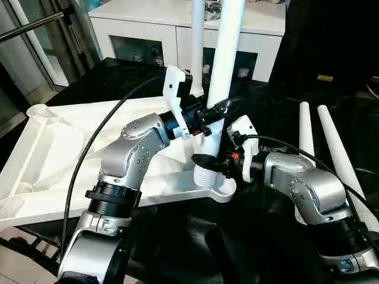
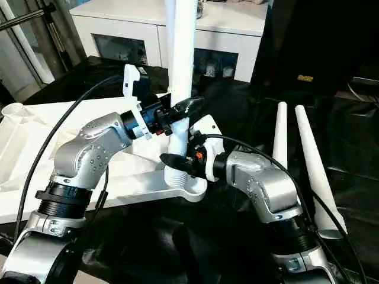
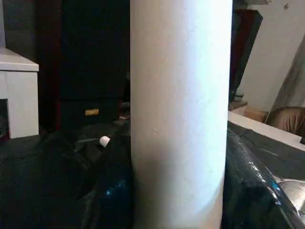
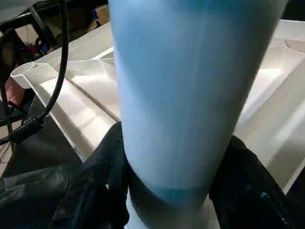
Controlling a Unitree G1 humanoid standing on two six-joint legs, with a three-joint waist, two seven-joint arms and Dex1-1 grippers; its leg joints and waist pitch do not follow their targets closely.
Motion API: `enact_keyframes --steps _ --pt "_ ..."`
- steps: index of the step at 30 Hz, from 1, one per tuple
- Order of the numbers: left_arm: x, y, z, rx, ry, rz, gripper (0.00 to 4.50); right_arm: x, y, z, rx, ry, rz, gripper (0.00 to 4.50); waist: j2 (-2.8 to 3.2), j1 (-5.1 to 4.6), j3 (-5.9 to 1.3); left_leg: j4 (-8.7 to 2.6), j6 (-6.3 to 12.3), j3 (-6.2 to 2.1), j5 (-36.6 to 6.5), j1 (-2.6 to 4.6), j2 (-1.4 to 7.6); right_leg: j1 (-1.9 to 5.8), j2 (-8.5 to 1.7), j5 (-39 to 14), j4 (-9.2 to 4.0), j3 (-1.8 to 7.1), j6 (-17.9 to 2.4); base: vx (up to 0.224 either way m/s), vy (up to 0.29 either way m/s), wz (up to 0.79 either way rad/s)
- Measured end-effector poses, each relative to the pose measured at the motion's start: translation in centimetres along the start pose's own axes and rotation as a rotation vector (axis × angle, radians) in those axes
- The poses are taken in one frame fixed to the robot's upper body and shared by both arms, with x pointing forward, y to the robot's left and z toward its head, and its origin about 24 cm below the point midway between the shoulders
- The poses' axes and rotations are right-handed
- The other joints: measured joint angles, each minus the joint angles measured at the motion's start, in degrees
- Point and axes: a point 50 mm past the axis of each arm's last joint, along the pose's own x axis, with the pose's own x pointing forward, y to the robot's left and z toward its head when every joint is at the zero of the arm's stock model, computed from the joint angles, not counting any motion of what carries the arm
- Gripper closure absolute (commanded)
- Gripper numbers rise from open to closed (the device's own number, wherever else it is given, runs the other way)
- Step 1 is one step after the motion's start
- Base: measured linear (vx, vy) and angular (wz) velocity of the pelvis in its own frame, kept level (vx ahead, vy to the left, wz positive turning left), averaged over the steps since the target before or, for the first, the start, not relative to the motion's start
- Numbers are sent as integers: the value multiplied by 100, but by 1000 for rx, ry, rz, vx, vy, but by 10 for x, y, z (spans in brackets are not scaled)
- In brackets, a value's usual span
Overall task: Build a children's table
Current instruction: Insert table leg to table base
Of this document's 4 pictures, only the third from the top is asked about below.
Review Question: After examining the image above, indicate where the black tall cabinet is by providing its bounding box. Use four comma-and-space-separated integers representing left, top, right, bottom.
37, 0, 264, 130

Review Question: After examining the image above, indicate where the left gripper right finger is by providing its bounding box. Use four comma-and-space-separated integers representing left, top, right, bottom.
222, 130, 298, 229

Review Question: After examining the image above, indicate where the black plastic mat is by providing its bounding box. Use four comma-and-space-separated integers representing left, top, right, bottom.
0, 119, 305, 229

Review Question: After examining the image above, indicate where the white plastic table leg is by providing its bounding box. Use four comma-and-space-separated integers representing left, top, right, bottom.
129, 0, 234, 229
99, 136, 112, 148

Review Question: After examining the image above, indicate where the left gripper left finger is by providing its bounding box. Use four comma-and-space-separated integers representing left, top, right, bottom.
82, 137, 134, 229

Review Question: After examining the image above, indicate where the brown leather seat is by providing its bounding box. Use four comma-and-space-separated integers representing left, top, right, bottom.
257, 107, 305, 137

